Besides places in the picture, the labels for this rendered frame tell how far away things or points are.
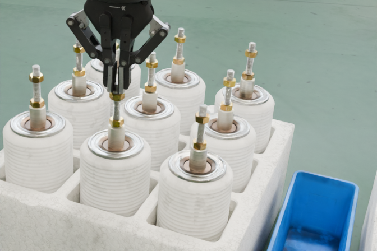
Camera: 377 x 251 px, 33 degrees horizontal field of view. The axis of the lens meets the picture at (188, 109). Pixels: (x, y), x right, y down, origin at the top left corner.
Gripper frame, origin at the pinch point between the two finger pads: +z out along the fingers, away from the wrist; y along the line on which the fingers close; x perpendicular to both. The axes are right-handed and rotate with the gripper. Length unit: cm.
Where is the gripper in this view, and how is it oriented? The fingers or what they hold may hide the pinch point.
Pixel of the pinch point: (116, 77)
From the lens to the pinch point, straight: 81.0
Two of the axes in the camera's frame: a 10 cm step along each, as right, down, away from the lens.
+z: -0.8, 8.8, 4.6
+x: -1.3, 4.5, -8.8
